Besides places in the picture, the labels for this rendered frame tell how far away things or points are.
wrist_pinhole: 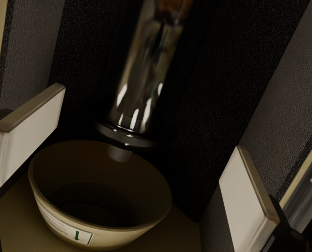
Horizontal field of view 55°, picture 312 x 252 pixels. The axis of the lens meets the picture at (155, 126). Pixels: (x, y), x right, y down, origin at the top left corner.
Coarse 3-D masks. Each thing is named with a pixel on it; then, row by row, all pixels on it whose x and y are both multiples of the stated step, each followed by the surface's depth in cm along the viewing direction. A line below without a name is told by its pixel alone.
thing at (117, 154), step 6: (96, 132) 33; (102, 138) 32; (114, 144) 32; (120, 144) 31; (108, 150) 36; (114, 150) 35; (120, 150) 35; (126, 150) 35; (132, 150) 32; (138, 150) 32; (144, 150) 33; (114, 156) 35; (120, 156) 35; (126, 156) 35
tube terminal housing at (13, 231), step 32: (0, 0) 24; (0, 32) 24; (32, 192) 38; (64, 192) 42; (96, 192) 45; (288, 192) 25; (0, 224) 32; (32, 224) 34; (128, 224) 43; (160, 224) 41; (192, 224) 43
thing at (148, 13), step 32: (128, 0) 27; (160, 0) 26; (192, 0) 26; (128, 32) 27; (160, 32) 26; (192, 32) 27; (128, 64) 28; (160, 64) 28; (192, 64) 30; (96, 96) 32; (128, 96) 29; (160, 96) 29; (128, 128) 30; (160, 128) 31
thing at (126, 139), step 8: (88, 120) 31; (96, 128) 30; (104, 128) 30; (112, 136) 30; (120, 136) 30; (128, 136) 30; (136, 144) 30; (144, 144) 30; (152, 144) 31; (160, 144) 31; (168, 144) 33
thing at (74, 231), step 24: (72, 144) 42; (96, 144) 44; (48, 168) 39; (72, 168) 42; (96, 168) 44; (120, 168) 45; (144, 168) 44; (48, 192) 38; (120, 192) 44; (144, 192) 42; (168, 192) 39; (48, 216) 31; (72, 216) 29; (144, 216) 40; (72, 240) 32; (96, 240) 31; (120, 240) 32
